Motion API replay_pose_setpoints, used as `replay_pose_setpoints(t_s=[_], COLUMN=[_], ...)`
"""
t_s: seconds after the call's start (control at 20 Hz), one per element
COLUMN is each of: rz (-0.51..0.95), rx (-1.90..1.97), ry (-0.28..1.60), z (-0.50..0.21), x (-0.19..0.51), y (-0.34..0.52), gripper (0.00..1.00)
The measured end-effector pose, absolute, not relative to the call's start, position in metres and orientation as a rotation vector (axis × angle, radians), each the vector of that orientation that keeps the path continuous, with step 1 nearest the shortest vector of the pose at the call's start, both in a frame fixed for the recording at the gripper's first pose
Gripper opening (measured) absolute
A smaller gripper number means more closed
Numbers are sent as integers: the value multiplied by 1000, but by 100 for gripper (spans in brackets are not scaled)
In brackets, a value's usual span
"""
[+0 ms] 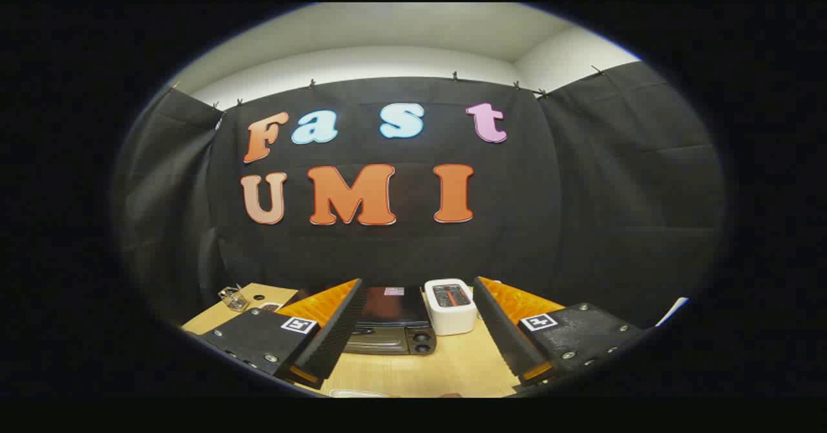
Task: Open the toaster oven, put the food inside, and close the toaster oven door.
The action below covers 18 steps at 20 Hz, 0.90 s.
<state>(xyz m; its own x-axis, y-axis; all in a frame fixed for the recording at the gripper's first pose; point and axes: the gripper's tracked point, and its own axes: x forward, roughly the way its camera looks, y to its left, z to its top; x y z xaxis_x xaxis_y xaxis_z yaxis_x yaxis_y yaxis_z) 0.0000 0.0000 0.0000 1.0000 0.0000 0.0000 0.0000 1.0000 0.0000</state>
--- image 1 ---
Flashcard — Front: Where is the metal wire basket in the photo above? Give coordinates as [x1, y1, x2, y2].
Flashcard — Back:
[218, 284, 249, 312]

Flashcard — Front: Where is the white sheet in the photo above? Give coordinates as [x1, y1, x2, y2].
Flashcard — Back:
[656, 297, 689, 327]

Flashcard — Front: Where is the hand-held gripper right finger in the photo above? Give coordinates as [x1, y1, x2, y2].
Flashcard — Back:
[472, 276, 647, 392]

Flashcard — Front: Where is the white pop-up toaster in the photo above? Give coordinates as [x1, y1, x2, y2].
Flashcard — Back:
[424, 279, 479, 337]

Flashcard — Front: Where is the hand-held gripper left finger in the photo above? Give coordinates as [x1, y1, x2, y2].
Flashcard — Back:
[200, 278, 367, 392]

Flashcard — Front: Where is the black toaster oven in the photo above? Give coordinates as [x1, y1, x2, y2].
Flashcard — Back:
[342, 286, 438, 356]

